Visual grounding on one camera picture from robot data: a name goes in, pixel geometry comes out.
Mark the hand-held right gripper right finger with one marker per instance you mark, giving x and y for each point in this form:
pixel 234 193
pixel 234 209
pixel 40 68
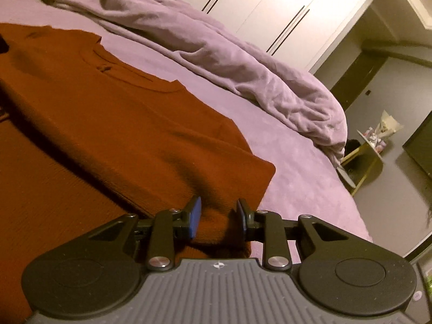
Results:
pixel 241 216

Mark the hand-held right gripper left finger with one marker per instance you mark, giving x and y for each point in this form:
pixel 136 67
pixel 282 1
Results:
pixel 193 218

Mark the rust brown knit sweater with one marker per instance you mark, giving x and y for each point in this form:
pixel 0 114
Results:
pixel 111 131

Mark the bed with purple sheet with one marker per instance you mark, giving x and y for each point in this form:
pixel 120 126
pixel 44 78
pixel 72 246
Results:
pixel 293 175

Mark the side table with gold legs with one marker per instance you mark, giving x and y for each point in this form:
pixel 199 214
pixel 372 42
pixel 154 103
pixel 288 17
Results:
pixel 366 157

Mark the crumpled purple duvet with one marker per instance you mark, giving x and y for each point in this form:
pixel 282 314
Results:
pixel 236 64

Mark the wrapped flower bouquet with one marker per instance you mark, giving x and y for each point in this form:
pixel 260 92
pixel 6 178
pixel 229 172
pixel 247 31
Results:
pixel 386 126

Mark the dark door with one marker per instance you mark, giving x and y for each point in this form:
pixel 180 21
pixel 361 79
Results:
pixel 357 77

